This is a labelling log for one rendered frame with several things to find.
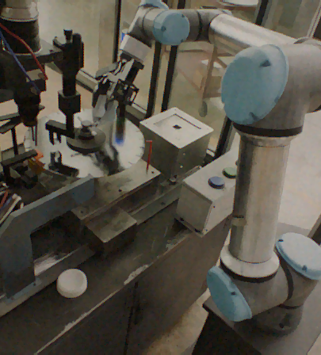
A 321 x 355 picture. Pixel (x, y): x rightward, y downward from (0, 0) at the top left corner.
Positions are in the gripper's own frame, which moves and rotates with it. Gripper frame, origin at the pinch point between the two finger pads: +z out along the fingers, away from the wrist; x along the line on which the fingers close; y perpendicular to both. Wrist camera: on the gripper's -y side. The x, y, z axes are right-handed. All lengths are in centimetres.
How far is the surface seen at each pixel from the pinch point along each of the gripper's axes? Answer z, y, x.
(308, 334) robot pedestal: 19, 63, 41
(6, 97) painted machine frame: 4.8, -13.4, -20.5
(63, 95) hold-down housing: -4.8, 10.0, -16.2
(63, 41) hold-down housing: -15.5, 12.4, -22.2
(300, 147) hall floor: -27, -75, 218
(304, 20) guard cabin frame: -48, 25, 27
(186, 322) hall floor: 70, 5, 82
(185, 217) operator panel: 13.3, 21.4, 28.4
